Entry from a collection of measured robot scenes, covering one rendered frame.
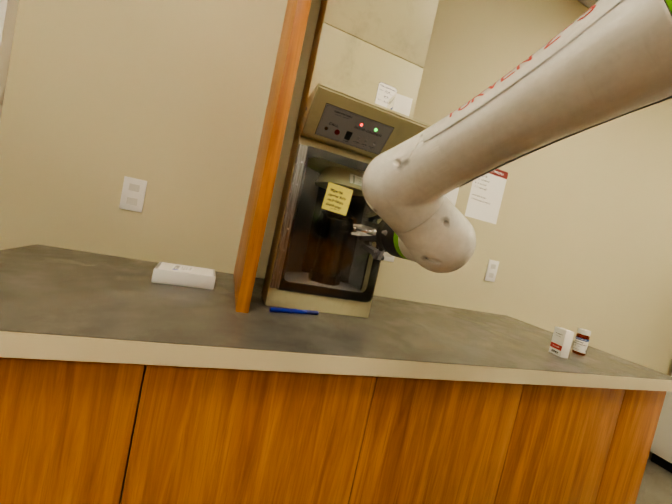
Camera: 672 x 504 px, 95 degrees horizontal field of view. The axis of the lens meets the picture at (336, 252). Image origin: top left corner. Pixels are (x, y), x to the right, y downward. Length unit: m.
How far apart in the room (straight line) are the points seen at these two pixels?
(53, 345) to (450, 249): 0.61
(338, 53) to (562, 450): 1.31
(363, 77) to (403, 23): 0.20
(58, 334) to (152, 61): 1.01
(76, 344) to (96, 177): 0.82
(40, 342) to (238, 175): 0.86
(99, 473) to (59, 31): 1.25
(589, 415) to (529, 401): 0.27
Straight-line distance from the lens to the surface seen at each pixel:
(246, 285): 0.78
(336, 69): 0.97
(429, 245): 0.51
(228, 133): 1.31
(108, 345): 0.61
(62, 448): 0.74
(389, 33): 1.08
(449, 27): 1.81
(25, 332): 0.64
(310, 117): 0.85
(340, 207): 0.89
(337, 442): 0.78
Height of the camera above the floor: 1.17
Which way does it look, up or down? 3 degrees down
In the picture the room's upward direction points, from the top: 12 degrees clockwise
